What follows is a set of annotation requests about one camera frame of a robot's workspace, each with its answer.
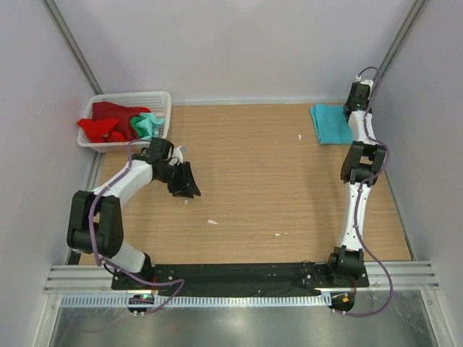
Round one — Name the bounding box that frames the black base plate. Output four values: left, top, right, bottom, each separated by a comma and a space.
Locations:
111, 262, 370, 298

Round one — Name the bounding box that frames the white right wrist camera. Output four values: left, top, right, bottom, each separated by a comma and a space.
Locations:
355, 74, 374, 88

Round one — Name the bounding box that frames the grey slotted cable duct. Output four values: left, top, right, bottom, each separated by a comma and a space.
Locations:
60, 293, 331, 309

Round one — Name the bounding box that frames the mint green t shirt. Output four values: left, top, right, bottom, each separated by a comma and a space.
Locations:
129, 112, 165, 140

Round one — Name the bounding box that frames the left aluminium corner post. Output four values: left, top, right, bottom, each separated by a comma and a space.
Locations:
42, 0, 103, 95

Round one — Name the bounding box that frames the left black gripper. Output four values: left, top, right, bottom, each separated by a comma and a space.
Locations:
156, 160, 200, 198

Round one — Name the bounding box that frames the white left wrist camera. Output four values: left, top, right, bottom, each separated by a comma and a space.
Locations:
168, 146, 186, 166

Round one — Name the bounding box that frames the aluminium corner post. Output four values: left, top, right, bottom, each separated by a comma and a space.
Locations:
365, 0, 429, 105
42, 0, 103, 95

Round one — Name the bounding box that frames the white plastic laundry basket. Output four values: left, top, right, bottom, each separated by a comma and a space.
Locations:
77, 91, 171, 153

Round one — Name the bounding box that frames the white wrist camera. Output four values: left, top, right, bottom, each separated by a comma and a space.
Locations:
168, 146, 186, 166
355, 74, 374, 88

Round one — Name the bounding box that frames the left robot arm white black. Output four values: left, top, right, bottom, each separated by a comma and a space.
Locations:
67, 137, 201, 289

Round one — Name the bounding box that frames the right aluminium corner post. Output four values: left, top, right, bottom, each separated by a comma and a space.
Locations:
365, 0, 429, 105

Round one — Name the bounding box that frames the dark red t shirt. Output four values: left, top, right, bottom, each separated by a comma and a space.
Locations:
92, 101, 150, 142

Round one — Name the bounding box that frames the blue t shirt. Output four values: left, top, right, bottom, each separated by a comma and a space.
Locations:
310, 104, 353, 145

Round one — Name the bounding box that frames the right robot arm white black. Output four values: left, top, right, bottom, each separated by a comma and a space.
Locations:
326, 75, 387, 286

